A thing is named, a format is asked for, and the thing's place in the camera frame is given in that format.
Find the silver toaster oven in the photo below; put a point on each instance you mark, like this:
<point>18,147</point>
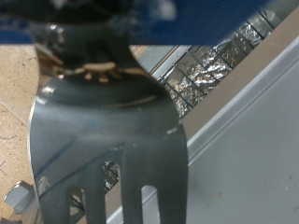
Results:
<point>249,155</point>

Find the black spatula with blue block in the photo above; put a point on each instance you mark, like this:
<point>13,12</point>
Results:
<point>109,130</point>

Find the aluminium foil sheet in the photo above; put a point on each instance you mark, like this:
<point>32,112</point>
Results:
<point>202,75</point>

